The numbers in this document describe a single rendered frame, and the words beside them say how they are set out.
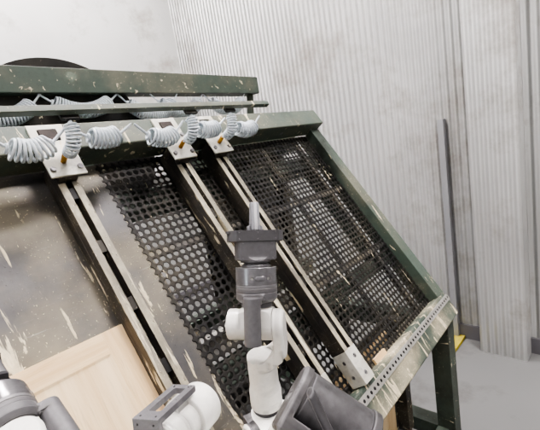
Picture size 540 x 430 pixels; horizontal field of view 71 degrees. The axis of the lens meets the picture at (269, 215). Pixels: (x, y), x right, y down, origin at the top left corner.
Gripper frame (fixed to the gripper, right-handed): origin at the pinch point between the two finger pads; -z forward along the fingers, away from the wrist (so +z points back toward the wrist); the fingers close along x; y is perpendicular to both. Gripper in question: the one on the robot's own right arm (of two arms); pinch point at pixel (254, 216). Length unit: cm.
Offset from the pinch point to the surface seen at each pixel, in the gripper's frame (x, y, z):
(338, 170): -71, 107, -33
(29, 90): 69, 77, -55
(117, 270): 32.2, 31.8, 11.8
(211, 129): 3, 55, -36
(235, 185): -7, 65, -17
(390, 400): -56, 43, 62
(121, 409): 30, 19, 44
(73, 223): 44, 36, -2
